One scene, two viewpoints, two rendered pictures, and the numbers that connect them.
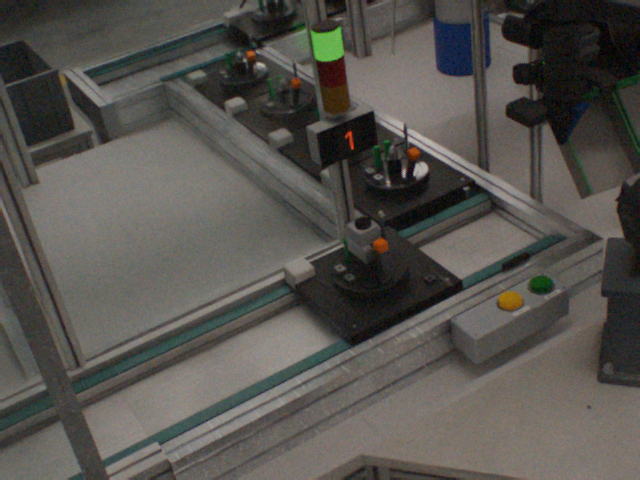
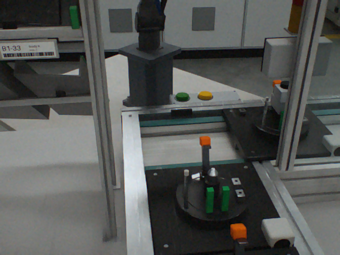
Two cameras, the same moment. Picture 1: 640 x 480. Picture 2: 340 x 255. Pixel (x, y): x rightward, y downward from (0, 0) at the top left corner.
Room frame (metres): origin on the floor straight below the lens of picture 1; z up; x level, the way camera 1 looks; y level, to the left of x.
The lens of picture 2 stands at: (2.28, -0.09, 1.49)
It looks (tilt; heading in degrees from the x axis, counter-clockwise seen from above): 31 degrees down; 198
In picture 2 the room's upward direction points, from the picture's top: straight up
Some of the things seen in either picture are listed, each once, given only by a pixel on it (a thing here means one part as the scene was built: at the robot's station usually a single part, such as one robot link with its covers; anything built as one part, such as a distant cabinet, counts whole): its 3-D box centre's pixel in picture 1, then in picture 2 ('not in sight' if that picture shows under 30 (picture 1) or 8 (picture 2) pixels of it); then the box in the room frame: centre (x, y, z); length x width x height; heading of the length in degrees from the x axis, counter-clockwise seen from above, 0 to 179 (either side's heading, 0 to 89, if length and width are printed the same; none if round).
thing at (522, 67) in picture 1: (539, 70); not in sight; (1.36, -0.40, 1.33); 0.07 x 0.07 x 0.06; 22
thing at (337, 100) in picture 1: (335, 95); (303, 17); (1.50, -0.08, 1.28); 0.05 x 0.05 x 0.05
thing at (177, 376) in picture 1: (337, 310); (304, 150); (1.37, -0.02, 0.91); 0.84 x 0.28 x 0.10; 115
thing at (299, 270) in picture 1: (299, 274); not in sight; (1.42, 0.04, 0.97); 0.05 x 0.05 x 0.04; 25
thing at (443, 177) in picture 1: (394, 162); (212, 185); (1.70, -0.19, 1.01); 0.24 x 0.24 x 0.13; 25
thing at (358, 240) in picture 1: (361, 234); (286, 97); (1.38, -0.08, 1.06); 0.08 x 0.04 x 0.07; 25
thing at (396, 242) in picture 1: (371, 280); (278, 130); (1.37, -0.09, 0.96); 0.24 x 0.24 x 0.02; 25
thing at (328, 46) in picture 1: (327, 41); not in sight; (1.50, -0.08, 1.38); 0.05 x 0.05 x 0.05
